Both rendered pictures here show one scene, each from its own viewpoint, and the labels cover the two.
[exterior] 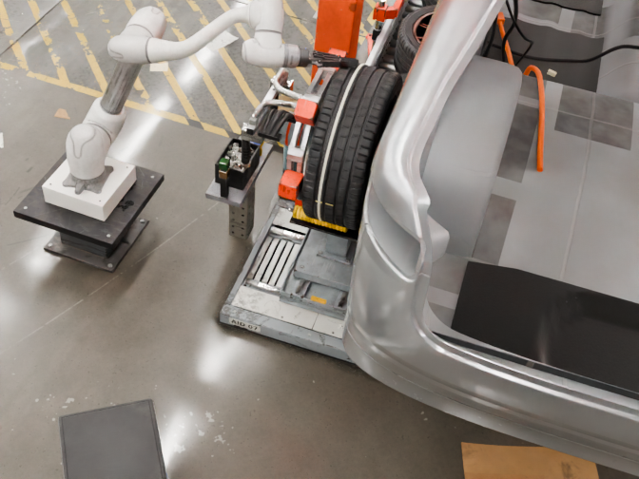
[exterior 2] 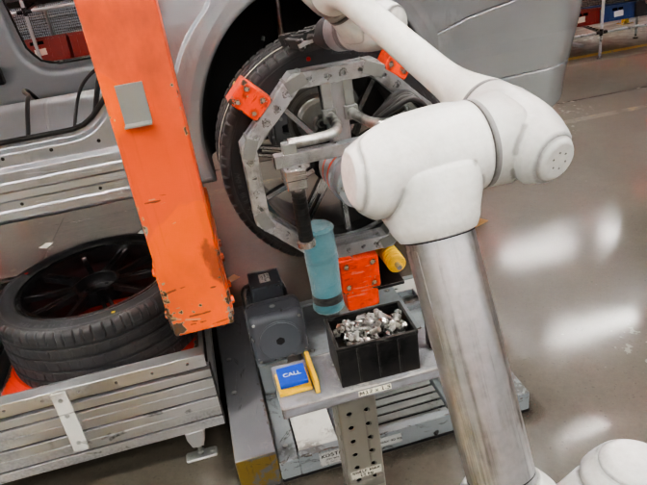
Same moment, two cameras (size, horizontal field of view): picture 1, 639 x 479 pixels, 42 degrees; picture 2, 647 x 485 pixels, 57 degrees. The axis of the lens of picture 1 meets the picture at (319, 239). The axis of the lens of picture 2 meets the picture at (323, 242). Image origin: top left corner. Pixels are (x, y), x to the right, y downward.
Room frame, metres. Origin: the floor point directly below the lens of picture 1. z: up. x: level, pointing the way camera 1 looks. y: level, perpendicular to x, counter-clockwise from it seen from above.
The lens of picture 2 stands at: (3.34, 1.49, 1.40)
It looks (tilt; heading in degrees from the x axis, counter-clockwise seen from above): 27 degrees down; 248
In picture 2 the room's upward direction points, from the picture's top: 9 degrees counter-clockwise
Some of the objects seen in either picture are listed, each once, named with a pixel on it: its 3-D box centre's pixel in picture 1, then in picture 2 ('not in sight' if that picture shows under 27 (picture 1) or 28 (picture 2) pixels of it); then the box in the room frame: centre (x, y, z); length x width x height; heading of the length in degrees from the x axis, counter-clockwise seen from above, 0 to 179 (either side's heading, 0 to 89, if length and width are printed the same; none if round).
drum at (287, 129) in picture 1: (298, 131); (350, 171); (2.69, 0.15, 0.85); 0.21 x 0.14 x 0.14; 78
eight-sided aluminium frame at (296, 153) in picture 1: (314, 135); (343, 164); (2.67, 0.08, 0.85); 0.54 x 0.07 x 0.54; 168
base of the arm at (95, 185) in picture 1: (86, 175); not in sight; (2.71, 1.08, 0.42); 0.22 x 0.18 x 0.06; 174
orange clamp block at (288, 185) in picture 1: (290, 184); not in sight; (2.36, 0.14, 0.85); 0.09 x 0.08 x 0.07; 168
